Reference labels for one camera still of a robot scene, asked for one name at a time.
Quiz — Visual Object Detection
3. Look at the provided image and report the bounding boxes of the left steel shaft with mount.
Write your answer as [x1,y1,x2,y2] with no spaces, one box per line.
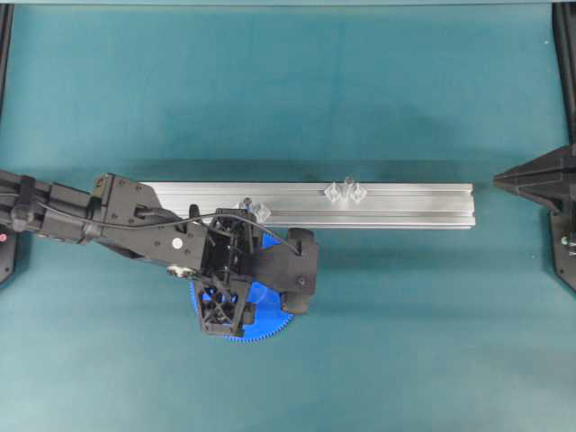
[234,197,272,224]

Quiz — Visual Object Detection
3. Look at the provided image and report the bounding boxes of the thin black camera cable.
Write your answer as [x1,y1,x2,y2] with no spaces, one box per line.
[35,200,303,257]

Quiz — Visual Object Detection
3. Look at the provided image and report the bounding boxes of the black left frame post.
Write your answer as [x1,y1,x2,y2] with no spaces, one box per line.
[1,2,15,127]

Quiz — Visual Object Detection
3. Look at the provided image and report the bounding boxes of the black right frame post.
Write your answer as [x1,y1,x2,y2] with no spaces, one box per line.
[552,2,575,144]

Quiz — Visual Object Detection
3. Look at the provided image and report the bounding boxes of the steel shaft with mount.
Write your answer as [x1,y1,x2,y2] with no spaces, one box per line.
[234,197,272,224]
[323,177,368,205]

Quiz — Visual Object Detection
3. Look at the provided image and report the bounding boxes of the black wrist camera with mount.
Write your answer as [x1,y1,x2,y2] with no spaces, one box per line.
[252,228,320,315]

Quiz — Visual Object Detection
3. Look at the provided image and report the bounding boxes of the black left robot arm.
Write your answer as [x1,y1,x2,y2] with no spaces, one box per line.
[1,171,262,338]

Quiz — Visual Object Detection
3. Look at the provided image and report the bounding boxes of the long aluminium extrusion rail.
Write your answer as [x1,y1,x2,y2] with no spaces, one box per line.
[151,182,475,230]

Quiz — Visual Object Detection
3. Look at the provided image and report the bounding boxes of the right steel shaft with mount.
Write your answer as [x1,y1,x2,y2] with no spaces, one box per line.
[323,177,368,205]

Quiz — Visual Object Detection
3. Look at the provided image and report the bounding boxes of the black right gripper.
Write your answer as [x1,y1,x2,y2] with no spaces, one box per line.
[493,144,575,213]

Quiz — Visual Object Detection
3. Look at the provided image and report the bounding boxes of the black frame post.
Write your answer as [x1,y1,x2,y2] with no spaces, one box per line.
[552,2,575,144]
[1,2,15,127]

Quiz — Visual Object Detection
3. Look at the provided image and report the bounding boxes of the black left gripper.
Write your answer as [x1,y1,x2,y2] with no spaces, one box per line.
[193,201,262,338]

